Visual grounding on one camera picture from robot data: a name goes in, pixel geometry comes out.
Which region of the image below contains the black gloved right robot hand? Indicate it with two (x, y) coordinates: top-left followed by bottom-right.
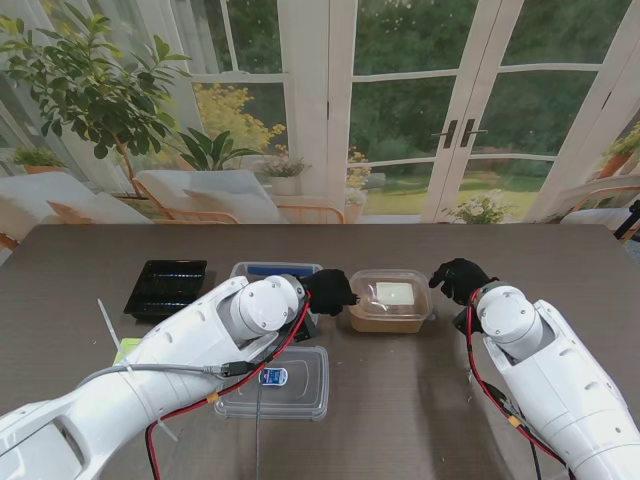
(428, 257), (500, 306)

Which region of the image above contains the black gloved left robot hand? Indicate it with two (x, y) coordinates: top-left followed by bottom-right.
(302, 268), (359, 317)

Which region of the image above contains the brown kraft paper bowl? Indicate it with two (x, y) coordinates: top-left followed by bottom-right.
(347, 272), (434, 335)

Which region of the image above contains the clear lid with white label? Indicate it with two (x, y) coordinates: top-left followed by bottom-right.
(348, 268), (434, 322)

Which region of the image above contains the clear container with blue clips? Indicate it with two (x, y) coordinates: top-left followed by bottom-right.
(229, 261), (326, 282)

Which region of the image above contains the clear lid with blue sticker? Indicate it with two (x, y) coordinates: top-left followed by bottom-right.
(213, 344), (330, 422)

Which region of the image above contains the black plastic food tray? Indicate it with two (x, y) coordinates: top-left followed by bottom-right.
(123, 259), (209, 321)

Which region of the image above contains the black tripod stand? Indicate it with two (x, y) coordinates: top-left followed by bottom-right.
(613, 199), (640, 241)

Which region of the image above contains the clear lid with green sheet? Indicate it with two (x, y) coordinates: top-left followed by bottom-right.
(113, 335), (144, 366)

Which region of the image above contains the red left arm cable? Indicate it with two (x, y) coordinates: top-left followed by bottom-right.
(144, 294), (314, 480)

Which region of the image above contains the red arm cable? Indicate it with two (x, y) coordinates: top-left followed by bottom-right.
(144, 294), (314, 480)
(467, 304), (571, 469)

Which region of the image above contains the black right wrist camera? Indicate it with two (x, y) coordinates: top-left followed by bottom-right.
(452, 307), (474, 336)

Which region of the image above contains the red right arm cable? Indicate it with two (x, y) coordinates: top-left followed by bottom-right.
(467, 304), (571, 469)

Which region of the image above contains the grey cable with black plug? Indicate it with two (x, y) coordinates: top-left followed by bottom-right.
(74, 360), (264, 480)

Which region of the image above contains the white cable tie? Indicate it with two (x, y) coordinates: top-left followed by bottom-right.
(97, 298), (179, 442)

